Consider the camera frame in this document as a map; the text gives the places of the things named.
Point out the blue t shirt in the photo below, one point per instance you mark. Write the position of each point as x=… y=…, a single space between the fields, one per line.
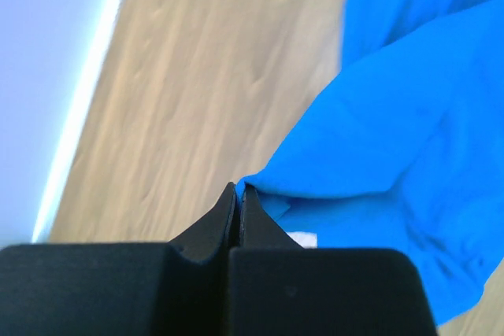
x=404 y=148

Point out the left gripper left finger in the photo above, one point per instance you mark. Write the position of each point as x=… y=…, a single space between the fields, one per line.
x=128 y=288

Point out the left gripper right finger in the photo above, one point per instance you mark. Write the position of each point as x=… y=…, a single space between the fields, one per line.
x=276 y=287

